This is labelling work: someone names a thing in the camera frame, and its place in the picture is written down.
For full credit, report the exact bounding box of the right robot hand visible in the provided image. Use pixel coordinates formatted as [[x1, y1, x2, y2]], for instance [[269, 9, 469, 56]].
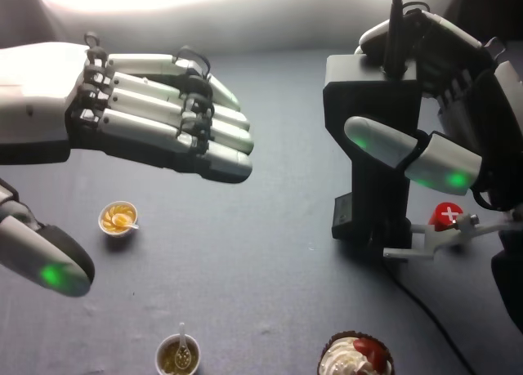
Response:
[[345, 9, 523, 213]]

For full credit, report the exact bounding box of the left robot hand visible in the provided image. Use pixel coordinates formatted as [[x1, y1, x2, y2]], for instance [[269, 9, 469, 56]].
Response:
[[0, 31, 255, 298]]

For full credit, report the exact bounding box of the black handheld device with cable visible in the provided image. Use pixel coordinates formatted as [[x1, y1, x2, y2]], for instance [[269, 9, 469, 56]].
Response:
[[321, 0, 422, 253]]

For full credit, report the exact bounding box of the red cylinder block white cross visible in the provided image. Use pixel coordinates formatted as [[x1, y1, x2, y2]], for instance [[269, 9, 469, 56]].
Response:
[[428, 202, 465, 233]]

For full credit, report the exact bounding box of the yellow soup cup with spoon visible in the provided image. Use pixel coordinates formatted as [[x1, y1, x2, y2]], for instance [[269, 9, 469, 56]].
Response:
[[97, 200, 140, 238]]

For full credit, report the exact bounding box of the toy cupcake with strawberry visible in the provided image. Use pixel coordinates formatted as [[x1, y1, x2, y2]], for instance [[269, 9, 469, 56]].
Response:
[[317, 329, 396, 375]]

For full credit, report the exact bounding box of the grey table cloth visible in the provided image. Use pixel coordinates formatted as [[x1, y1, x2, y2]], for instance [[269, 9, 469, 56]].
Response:
[[0, 39, 523, 375]]

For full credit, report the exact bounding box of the green soup cup with spoon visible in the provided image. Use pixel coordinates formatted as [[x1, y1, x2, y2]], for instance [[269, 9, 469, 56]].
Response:
[[154, 322, 201, 375]]

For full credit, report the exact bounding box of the black camera cable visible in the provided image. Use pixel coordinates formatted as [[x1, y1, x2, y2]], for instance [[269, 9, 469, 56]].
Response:
[[383, 260, 480, 375]]

